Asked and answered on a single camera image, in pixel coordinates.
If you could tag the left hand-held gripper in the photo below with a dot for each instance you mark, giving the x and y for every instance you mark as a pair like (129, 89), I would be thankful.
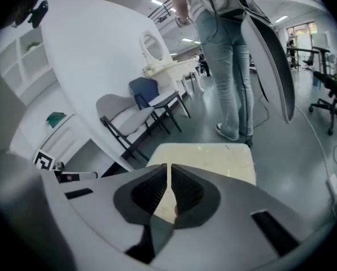
(44, 161)

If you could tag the white power strip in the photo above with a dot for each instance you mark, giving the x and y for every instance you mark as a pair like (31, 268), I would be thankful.
(334, 189)

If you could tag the black balcony railing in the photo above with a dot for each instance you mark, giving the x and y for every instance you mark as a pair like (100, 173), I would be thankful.
(161, 10)

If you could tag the grey chair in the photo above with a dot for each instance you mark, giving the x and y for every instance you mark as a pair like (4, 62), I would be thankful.
(123, 109)

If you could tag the small potted green plant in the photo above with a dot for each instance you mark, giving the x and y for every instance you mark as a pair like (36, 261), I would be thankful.
(32, 45)

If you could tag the black office chair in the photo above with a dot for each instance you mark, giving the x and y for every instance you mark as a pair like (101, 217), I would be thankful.
(333, 92)

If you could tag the cream vanity table with mirror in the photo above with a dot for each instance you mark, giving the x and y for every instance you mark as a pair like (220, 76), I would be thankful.
(168, 69)

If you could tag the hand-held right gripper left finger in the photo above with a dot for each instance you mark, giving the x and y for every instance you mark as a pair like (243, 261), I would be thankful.
(100, 207)

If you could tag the black head-worn camera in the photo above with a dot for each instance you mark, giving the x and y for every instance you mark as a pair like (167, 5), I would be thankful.
(39, 13)

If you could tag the cream upholstered stool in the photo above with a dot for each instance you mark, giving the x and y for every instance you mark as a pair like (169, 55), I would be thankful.
(202, 157)

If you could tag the grey oval shell pack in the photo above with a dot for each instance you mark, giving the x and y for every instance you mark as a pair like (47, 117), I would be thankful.
(272, 61)

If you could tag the blue chair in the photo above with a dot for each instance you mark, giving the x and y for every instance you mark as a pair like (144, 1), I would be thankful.
(145, 89)

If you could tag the white desk with hutch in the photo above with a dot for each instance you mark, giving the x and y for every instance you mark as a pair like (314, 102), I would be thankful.
(32, 75)

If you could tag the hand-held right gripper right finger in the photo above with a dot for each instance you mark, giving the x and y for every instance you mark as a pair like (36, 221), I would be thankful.
(236, 207)

